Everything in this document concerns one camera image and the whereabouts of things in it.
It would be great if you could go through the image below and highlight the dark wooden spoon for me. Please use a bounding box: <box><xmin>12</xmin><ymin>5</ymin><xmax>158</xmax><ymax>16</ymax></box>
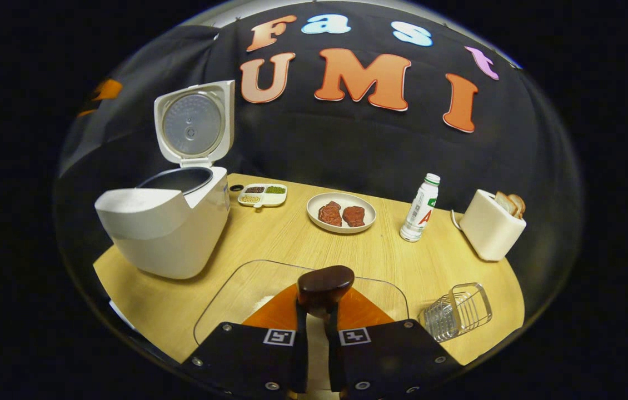
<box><xmin>296</xmin><ymin>265</ymin><xmax>356</xmax><ymax>334</ymax></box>

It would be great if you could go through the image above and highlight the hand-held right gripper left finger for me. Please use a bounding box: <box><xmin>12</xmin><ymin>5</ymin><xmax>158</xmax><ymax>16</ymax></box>
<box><xmin>182</xmin><ymin>283</ymin><xmax>310</xmax><ymax>400</ymax></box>

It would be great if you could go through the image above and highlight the red raw steak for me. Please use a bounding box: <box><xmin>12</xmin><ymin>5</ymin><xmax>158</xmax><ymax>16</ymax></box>
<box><xmin>318</xmin><ymin>201</ymin><xmax>343</xmax><ymax>227</ymax></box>
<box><xmin>342</xmin><ymin>206</ymin><xmax>366</xmax><ymax>228</ymax></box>

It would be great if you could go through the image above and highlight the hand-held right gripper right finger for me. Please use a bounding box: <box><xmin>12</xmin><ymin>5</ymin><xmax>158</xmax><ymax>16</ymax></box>
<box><xmin>326</xmin><ymin>286</ymin><xmax>465</xmax><ymax>400</ymax></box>

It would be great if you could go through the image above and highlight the white toaster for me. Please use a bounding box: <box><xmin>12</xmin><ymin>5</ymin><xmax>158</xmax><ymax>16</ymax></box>
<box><xmin>452</xmin><ymin>189</ymin><xmax>527</xmax><ymax>262</ymax></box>

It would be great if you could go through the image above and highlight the black backdrop cloth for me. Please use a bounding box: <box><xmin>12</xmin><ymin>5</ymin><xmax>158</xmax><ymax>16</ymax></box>
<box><xmin>56</xmin><ymin>3</ymin><xmax>584</xmax><ymax>289</ymax></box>

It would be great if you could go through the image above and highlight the round white plate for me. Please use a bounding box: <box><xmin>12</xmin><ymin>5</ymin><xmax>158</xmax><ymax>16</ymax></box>
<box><xmin>307</xmin><ymin>192</ymin><xmax>377</xmax><ymax>234</ymax></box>

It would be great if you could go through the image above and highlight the white divided dish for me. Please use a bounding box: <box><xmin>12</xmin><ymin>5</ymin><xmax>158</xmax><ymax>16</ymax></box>
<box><xmin>237</xmin><ymin>183</ymin><xmax>288</xmax><ymax>209</ymax></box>

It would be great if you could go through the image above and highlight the clear glass tray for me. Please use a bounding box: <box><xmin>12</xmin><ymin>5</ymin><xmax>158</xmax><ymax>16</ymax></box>
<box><xmin>193</xmin><ymin>259</ymin><xmax>409</xmax><ymax>348</ymax></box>

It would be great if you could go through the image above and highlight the white rice cooker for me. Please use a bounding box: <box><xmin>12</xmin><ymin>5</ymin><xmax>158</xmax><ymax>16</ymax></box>
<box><xmin>94</xmin><ymin>80</ymin><xmax>236</xmax><ymax>280</ymax></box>

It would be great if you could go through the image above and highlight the white milk bottle green cap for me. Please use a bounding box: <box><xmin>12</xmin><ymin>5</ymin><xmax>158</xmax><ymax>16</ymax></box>
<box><xmin>400</xmin><ymin>173</ymin><xmax>441</xmax><ymax>243</ymax></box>

